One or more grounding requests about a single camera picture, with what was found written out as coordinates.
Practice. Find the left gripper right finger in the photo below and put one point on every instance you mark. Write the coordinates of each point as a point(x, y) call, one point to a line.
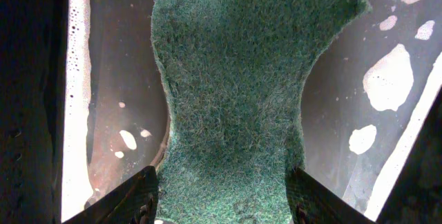
point(321, 203)

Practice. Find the black rectangular tray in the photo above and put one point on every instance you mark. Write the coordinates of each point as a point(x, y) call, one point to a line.
point(83, 108)

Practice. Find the green yellow sponge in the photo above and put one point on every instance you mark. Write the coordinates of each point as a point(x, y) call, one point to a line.
point(233, 72)

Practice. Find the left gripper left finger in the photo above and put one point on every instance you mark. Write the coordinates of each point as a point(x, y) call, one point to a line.
point(133, 202)

